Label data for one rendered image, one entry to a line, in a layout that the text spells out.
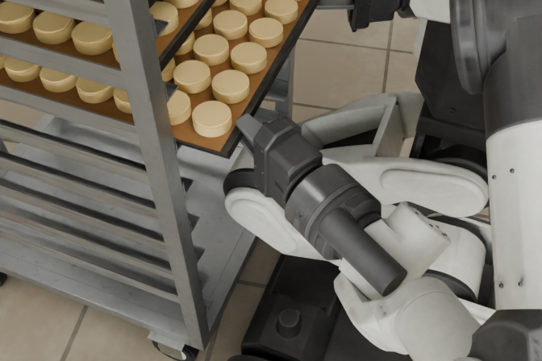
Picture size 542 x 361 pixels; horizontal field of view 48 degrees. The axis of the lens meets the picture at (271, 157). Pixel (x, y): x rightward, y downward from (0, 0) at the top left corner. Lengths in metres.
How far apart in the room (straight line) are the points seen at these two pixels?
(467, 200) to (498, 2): 0.44
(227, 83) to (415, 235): 0.33
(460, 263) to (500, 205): 0.67
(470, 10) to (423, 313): 0.25
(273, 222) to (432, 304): 0.51
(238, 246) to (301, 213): 0.65
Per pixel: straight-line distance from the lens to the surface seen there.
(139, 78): 0.64
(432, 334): 0.53
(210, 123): 0.75
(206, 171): 1.42
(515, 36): 0.44
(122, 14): 0.60
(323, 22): 2.08
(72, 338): 1.43
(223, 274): 1.26
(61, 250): 1.26
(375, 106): 0.94
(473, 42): 0.45
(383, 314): 0.58
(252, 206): 1.00
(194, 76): 0.82
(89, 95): 0.83
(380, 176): 0.86
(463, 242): 1.12
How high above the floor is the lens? 1.25
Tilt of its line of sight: 50 degrees down
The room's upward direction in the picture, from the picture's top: straight up
